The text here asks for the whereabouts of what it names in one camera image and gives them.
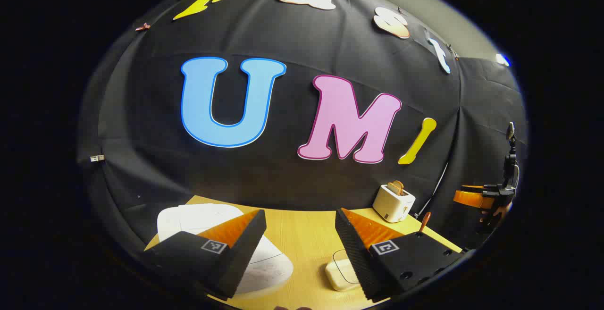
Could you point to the white toaster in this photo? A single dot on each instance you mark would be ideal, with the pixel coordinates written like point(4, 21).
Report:
point(391, 206)

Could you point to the toast slice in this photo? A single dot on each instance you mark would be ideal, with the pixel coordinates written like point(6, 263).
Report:
point(395, 188)

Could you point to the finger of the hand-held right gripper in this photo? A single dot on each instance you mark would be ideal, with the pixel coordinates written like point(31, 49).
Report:
point(472, 199)

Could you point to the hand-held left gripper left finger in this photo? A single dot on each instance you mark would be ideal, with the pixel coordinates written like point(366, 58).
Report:
point(245, 248)

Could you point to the white clip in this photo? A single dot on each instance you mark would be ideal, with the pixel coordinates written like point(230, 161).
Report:
point(97, 158)

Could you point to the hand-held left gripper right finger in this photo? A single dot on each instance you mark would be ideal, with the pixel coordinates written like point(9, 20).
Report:
point(354, 248)

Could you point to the black backdrop cloth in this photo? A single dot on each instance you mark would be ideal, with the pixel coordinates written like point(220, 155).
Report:
point(292, 168)

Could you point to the wooden spoon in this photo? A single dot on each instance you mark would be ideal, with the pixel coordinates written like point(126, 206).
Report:
point(425, 220)

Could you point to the copper clip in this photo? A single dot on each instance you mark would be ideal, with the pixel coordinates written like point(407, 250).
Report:
point(143, 27)

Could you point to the clear rice container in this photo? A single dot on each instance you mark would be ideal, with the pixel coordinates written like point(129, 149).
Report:
point(339, 274)

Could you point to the white rice cooker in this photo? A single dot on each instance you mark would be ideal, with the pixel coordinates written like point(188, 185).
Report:
point(193, 218)

